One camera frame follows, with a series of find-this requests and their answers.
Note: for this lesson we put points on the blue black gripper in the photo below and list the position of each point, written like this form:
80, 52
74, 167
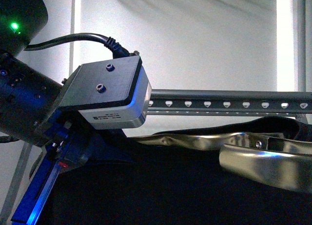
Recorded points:
68, 147

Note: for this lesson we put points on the black printed t-shirt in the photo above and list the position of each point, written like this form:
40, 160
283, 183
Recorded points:
145, 185

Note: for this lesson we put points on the metal clothes hanger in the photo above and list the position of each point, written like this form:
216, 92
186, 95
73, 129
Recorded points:
274, 161

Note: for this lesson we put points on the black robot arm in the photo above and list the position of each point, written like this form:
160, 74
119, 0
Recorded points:
28, 112

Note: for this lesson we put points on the grey rack support leg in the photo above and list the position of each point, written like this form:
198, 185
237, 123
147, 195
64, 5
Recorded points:
15, 184

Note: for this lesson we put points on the thin metal rack rod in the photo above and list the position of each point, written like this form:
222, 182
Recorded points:
205, 113

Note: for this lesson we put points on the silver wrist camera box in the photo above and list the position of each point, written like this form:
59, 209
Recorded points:
110, 94

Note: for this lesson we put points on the grey perforated rack rail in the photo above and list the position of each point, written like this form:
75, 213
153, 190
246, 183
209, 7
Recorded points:
231, 101

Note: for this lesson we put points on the right rack support bracket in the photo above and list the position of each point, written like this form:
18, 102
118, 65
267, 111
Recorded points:
301, 117

